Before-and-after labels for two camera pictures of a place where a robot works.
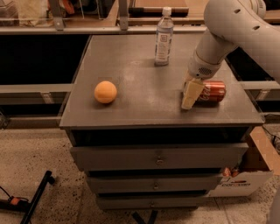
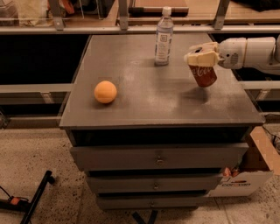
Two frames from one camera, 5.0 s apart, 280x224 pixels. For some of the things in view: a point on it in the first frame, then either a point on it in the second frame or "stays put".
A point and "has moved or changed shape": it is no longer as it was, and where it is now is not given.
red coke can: x=214 y=91 has moved or changed shape
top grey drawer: x=229 y=156 stays put
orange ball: x=105 y=92 stays put
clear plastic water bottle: x=164 y=38 stays put
